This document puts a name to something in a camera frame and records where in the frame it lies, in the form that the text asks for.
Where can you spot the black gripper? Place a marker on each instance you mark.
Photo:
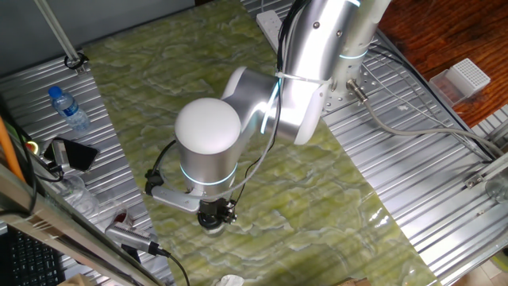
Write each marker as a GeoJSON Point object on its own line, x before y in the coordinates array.
{"type": "Point", "coordinates": [216, 205]}

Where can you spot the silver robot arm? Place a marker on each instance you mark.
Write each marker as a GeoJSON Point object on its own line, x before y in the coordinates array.
{"type": "Point", "coordinates": [206, 131]}

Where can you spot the clear glass jar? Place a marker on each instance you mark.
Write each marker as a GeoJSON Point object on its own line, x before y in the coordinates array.
{"type": "Point", "coordinates": [214, 232]}

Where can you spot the green marble pattern mat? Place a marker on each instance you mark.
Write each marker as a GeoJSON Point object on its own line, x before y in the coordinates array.
{"type": "Point", "coordinates": [278, 198]}

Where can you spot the white crumpled tissue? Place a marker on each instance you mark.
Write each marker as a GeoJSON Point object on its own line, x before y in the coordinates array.
{"type": "Point", "coordinates": [230, 280]}

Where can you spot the small cup with brown liquid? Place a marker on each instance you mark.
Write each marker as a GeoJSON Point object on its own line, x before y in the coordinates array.
{"type": "Point", "coordinates": [121, 219]}

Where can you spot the large clear plastic cup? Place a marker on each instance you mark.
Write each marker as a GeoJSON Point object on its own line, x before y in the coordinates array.
{"type": "Point", "coordinates": [79, 196]}

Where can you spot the black smartphone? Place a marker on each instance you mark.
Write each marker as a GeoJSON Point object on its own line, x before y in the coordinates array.
{"type": "Point", "coordinates": [75, 155]}

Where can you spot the white zip tie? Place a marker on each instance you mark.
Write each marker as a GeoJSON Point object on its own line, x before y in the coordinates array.
{"type": "Point", "coordinates": [301, 78]}

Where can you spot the water bottle with blue label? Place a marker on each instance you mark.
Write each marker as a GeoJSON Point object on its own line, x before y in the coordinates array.
{"type": "Point", "coordinates": [69, 109]}

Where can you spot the black keyboard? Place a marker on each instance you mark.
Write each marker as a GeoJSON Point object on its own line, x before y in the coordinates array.
{"type": "Point", "coordinates": [28, 258]}

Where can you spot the white power strip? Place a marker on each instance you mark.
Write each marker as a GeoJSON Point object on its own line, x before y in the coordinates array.
{"type": "Point", "coordinates": [270, 28]}

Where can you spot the orange pole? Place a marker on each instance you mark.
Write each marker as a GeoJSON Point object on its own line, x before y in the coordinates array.
{"type": "Point", "coordinates": [8, 147]}

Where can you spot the metal pole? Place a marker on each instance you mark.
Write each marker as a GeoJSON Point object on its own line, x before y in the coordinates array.
{"type": "Point", "coordinates": [59, 35]}

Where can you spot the white pipette tip box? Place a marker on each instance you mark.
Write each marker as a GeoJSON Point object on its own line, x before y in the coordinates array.
{"type": "Point", "coordinates": [464, 77]}

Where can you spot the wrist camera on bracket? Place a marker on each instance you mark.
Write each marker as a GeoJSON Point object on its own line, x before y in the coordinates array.
{"type": "Point", "coordinates": [174, 200]}

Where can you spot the finned silver camera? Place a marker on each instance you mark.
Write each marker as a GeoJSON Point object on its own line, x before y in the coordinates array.
{"type": "Point", "coordinates": [131, 236]}

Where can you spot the aluminum frame bar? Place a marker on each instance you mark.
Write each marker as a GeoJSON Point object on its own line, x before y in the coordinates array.
{"type": "Point", "coordinates": [59, 234]}

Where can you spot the metal camera clamp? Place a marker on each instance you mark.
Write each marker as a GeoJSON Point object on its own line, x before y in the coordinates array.
{"type": "Point", "coordinates": [58, 157]}

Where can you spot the aluminum extrusion rail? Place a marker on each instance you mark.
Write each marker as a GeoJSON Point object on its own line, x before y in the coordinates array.
{"type": "Point", "coordinates": [488, 168]}

